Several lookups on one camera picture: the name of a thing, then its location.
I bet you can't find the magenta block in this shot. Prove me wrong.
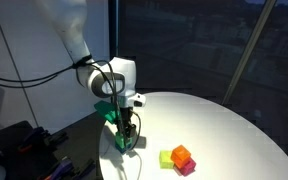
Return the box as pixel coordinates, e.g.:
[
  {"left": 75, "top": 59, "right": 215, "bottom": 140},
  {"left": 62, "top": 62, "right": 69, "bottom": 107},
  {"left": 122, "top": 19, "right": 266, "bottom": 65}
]
[{"left": 178, "top": 157, "right": 197, "bottom": 177}]

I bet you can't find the blue block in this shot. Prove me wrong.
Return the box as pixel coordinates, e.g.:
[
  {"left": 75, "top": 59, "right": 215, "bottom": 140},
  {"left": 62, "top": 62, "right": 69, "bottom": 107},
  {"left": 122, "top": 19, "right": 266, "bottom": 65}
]
[{"left": 114, "top": 142, "right": 131, "bottom": 155}]

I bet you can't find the light glass wall post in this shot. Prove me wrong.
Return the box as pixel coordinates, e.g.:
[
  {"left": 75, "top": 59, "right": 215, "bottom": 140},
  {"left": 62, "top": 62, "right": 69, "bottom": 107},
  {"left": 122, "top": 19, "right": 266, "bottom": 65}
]
[{"left": 222, "top": 0, "right": 278, "bottom": 105}]

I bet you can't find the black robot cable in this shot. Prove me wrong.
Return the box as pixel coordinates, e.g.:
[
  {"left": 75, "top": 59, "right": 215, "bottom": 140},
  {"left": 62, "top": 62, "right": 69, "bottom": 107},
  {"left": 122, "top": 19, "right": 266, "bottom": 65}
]
[{"left": 0, "top": 59, "right": 142, "bottom": 153}]

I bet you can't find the green block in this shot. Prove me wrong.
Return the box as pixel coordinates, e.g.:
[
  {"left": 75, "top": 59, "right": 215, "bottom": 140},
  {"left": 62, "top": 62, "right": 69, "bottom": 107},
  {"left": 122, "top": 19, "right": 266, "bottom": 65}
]
[
  {"left": 93, "top": 100, "right": 121, "bottom": 125},
  {"left": 114, "top": 131, "right": 129, "bottom": 147}
]

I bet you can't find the purple and orange bar clamp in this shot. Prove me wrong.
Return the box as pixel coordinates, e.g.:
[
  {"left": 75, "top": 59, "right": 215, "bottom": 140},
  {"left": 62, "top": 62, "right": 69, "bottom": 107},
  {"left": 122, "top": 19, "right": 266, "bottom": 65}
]
[
  {"left": 15, "top": 125, "right": 70, "bottom": 154},
  {"left": 38, "top": 156, "right": 97, "bottom": 180}
]

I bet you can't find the yellow-green block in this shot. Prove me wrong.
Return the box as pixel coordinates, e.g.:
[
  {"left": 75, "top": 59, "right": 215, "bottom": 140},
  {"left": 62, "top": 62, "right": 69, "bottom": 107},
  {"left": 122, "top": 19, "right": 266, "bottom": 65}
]
[{"left": 159, "top": 150, "right": 175, "bottom": 170}]

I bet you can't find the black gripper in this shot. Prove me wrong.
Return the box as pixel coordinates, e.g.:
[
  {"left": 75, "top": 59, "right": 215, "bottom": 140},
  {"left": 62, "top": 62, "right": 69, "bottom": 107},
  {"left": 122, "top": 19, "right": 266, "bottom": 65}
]
[{"left": 116, "top": 105, "right": 138, "bottom": 139}]

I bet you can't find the orange block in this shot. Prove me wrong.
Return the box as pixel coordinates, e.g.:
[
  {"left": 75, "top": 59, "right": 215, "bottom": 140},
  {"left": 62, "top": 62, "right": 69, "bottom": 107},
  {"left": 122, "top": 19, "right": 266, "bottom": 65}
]
[{"left": 170, "top": 144, "right": 192, "bottom": 169}]

